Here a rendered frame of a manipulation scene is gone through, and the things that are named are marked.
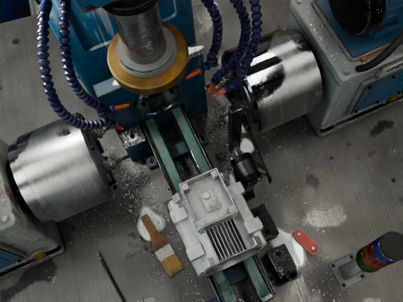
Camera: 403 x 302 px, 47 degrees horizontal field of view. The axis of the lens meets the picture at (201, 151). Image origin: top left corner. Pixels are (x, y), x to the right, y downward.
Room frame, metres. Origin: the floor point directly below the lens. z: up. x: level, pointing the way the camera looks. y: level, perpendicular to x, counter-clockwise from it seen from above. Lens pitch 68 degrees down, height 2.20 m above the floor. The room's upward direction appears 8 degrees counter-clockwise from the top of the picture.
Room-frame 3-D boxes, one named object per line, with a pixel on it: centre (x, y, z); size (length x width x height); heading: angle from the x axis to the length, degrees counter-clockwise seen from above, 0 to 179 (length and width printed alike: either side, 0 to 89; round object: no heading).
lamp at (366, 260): (0.12, -0.36, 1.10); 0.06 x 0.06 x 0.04
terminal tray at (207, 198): (0.30, 0.00, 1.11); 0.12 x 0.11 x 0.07; 16
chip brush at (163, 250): (0.28, 0.16, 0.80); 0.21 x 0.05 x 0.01; 24
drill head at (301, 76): (0.65, -0.24, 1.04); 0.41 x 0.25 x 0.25; 106
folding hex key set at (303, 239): (0.22, -0.26, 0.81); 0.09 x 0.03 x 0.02; 34
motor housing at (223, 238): (0.26, -0.01, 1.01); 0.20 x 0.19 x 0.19; 16
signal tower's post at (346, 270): (0.12, -0.36, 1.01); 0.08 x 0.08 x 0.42; 16
